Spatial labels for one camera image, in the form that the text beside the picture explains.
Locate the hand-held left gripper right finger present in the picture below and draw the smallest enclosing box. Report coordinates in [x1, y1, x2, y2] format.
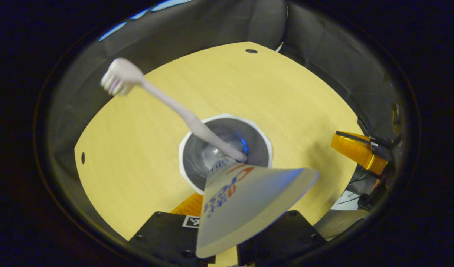
[236, 210, 327, 266]

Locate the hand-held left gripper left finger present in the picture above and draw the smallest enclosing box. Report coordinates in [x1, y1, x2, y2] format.
[127, 192, 217, 266]

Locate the white toothpaste tube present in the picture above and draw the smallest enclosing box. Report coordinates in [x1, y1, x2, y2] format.
[196, 158, 320, 259]

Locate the white cup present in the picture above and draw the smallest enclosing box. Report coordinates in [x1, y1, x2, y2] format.
[179, 113, 274, 196]

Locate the pale pink toothbrush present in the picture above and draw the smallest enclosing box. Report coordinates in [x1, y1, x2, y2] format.
[101, 58, 248, 163]

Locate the black backdrop cloth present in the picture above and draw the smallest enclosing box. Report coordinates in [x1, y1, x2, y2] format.
[49, 0, 405, 238]

